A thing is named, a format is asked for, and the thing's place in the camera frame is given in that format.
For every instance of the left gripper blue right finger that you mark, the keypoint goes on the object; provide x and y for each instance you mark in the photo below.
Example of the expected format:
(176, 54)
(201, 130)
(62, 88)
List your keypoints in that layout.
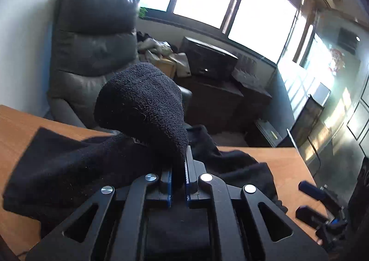
(193, 169)

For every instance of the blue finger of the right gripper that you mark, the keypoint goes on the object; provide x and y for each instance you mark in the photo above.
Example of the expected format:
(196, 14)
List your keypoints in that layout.
(310, 217)
(311, 190)

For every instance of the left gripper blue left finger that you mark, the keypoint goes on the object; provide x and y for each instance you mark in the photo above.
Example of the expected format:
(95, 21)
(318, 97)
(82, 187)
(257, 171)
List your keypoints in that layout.
(166, 188)

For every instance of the black fleece jacket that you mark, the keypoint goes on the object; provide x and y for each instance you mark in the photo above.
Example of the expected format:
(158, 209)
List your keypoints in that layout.
(57, 174)

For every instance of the pile of beige clothes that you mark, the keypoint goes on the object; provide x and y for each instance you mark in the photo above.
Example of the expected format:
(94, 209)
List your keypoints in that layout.
(151, 50)

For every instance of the dark wooden cabinet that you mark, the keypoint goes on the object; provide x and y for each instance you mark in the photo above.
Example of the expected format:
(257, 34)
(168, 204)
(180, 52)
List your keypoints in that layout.
(228, 105)

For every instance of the light wooden box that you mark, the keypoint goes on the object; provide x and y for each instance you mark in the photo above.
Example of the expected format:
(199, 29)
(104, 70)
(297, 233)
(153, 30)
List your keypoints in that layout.
(167, 66)

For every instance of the black monitor on cabinet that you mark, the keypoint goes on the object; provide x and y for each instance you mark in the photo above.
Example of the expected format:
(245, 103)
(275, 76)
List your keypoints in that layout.
(206, 60)

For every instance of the dark leather armchair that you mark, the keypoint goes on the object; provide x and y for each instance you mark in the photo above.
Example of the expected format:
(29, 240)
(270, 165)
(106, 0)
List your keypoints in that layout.
(92, 40)

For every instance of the green plant on windowsill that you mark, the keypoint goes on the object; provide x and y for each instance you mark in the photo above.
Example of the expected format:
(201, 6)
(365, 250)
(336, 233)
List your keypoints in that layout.
(142, 12)

